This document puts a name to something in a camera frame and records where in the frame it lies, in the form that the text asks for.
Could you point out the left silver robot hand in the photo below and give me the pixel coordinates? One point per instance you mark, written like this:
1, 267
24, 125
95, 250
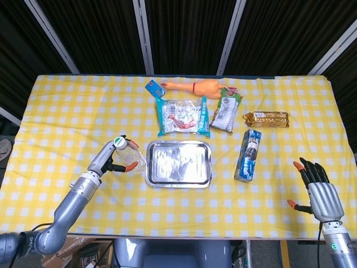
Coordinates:
104, 157

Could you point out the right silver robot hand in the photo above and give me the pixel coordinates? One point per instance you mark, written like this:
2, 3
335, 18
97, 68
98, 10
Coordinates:
326, 195

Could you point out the clear bottle green cap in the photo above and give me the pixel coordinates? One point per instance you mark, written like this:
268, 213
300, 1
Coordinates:
128, 159

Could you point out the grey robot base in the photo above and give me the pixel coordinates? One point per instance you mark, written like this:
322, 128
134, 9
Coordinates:
173, 254

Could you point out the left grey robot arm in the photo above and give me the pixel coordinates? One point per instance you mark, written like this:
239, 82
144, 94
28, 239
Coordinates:
69, 206

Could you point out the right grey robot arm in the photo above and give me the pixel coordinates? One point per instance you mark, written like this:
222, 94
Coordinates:
341, 247

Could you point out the metal tray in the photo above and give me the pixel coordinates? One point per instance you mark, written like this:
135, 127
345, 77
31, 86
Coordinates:
178, 164

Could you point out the yellow checkered tablecloth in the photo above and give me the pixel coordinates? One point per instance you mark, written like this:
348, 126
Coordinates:
69, 111

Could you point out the small blue card packet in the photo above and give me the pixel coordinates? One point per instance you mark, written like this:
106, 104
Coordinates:
154, 88

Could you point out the blue cookie box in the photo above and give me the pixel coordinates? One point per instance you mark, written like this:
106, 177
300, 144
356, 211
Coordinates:
248, 156

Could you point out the teal clear snack bag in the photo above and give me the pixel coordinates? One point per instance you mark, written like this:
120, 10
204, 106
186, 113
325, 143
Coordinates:
182, 117

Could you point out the brown cardboard box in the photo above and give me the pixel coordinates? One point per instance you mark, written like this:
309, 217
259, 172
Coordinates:
83, 251

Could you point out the gold biscuit package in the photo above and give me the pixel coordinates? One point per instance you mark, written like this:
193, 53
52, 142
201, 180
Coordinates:
266, 119

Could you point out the black curtain panel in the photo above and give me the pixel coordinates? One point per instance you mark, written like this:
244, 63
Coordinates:
346, 97
189, 36
19, 56
97, 36
290, 36

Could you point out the tan shoe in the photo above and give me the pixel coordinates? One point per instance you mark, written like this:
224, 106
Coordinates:
4, 148

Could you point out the orange rubber chicken toy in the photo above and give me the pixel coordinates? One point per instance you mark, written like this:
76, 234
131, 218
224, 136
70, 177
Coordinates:
203, 87

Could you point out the green snack bag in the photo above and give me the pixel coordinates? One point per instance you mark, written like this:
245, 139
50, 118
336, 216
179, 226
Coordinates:
226, 111

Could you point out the white frame post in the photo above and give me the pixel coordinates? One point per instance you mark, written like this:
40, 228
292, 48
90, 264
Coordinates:
51, 36
9, 115
333, 53
231, 36
143, 36

